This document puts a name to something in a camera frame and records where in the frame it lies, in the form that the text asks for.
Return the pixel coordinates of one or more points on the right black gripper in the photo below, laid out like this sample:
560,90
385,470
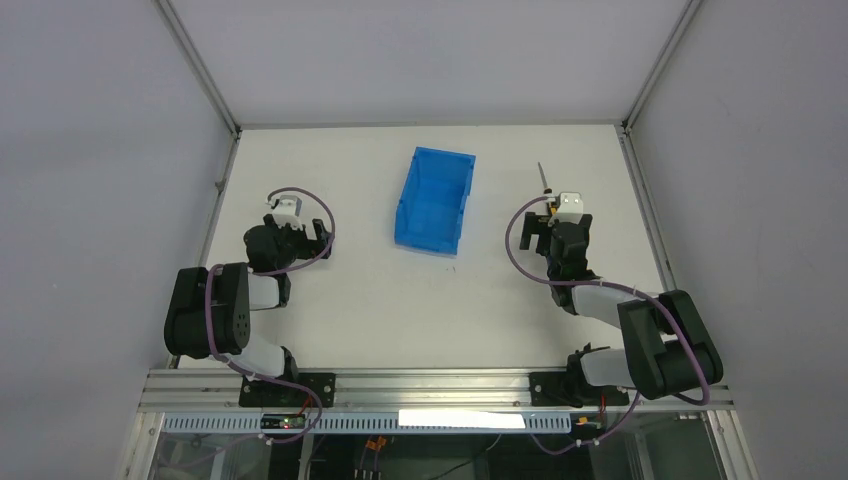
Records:
539,224

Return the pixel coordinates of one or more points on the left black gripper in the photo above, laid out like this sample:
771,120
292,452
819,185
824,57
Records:
312,237

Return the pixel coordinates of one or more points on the black yellow screwdriver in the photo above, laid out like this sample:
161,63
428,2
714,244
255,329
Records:
547,191

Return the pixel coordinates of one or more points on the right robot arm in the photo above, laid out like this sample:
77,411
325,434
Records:
666,351

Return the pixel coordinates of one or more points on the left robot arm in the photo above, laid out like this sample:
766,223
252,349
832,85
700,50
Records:
209,315

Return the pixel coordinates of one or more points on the blue plastic bin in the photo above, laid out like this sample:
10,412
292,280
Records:
431,208

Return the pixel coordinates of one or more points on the green circuit board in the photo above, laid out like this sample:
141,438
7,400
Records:
273,422

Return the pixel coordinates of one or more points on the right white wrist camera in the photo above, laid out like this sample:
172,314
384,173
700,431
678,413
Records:
569,208

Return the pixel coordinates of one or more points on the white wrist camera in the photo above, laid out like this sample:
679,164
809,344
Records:
286,211
569,208

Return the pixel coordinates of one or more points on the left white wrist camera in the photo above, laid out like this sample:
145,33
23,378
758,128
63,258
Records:
286,211

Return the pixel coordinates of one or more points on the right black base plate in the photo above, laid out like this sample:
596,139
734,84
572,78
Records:
561,388

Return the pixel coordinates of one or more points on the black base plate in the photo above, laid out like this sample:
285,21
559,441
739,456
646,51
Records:
561,388
262,394

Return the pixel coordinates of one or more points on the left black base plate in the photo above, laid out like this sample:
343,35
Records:
262,394

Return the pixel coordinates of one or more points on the aluminium front rail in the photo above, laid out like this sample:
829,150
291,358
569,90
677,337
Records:
357,390

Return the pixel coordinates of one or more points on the white slotted cable duct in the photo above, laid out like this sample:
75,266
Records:
405,421

